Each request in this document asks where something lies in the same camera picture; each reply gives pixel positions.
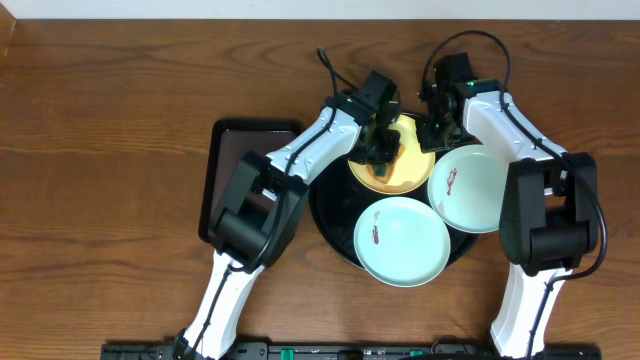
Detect black rectangular tray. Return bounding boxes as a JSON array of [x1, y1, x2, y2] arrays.
[[198, 118, 304, 244]]

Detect light green plate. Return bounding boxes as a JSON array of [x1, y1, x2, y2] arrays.
[[426, 145, 507, 234]]

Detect yellow plate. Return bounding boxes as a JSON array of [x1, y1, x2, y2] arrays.
[[348, 115, 436, 195]]

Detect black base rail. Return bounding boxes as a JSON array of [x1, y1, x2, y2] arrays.
[[99, 340, 604, 360]]

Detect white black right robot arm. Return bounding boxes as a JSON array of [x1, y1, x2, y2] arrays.
[[418, 75, 606, 359]]

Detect light blue plate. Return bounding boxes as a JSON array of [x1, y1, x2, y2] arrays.
[[353, 197, 451, 288]]

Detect green yellow sponge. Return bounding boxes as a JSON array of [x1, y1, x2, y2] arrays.
[[367, 144, 404, 183]]

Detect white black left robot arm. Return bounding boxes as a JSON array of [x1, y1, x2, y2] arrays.
[[173, 95, 400, 359]]

